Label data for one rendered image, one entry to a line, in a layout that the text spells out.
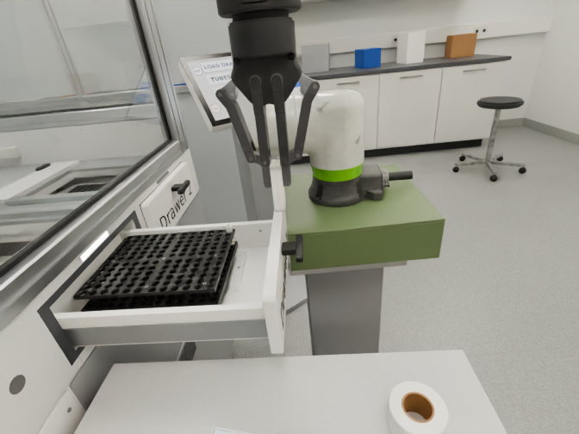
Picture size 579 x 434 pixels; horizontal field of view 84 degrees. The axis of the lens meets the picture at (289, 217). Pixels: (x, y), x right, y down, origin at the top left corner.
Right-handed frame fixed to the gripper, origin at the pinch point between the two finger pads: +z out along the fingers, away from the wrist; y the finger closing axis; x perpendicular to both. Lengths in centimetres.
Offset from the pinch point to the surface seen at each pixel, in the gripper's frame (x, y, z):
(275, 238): 3.5, -1.8, 10.7
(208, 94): 88, -32, -4
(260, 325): -9.2, -3.7, 17.3
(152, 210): 21.6, -31.2, 12.8
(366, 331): 25, 19, 57
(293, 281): 100, -7, 99
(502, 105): 232, 164, 38
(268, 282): -7.8, -2.0, 10.9
